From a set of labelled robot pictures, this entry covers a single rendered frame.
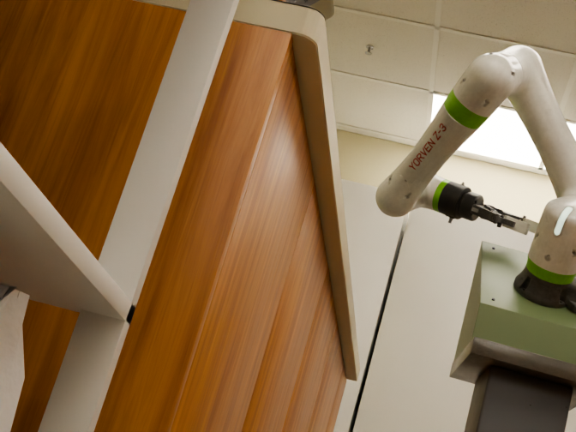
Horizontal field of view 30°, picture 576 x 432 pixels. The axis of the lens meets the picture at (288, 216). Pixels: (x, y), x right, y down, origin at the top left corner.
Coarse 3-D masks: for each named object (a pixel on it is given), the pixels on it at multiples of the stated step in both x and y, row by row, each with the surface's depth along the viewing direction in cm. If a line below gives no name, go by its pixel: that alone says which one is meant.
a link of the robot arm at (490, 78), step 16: (480, 64) 259; (496, 64) 258; (512, 64) 261; (464, 80) 263; (480, 80) 259; (496, 80) 258; (512, 80) 260; (448, 96) 268; (464, 96) 263; (480, 96) 260; (496, 96) 260; (448, 112) 267; (464, 112) 264; (480, 112) 263
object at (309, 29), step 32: (160, 0) 132; (256, 0) 131; (288, 32) 129; (320, 32) 130; (320, 64) 135; (320, 96) 143; (320, 128) 153; (320, 160) 164; (320, 192) 177; (352, 320) 260; (352, 352) 284
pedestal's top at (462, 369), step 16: (464, 352) 261; (480, 352) 249; (496, 352) 249; (512, 352) 249; (528, 352) 249; (464, 368) 265; (480, 368) 261; (512, 368) 252; (528, 368) 248; (544, 368) 248; (560, 368) 248; (560, 384) 254
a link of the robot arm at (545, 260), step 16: (544, 208) 261; (560, 208) 257; (544, 224) 260; (560, 224) 256; (544, 240) 260; (560, 240) 257; (528, 256) 266; (544, 256) 261; (560, 256) 259; (544, 272) 262; (560, 272) 260
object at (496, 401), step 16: (496, 368) 254; (480, 384) 263; (496, 384) 253; (512, 384) 253; (528, 384) 253; (544, 384) 253; (480, 400) 255; (496, 400) 252; (512, 400) 252; (528, 400) 252; (544, 400) 252; (560, 400) 252; (480, 416) 250; (496, 416) 250; (512, 416) 250; (528, 416) 251; (544, 416) 251; (560, 416) 251
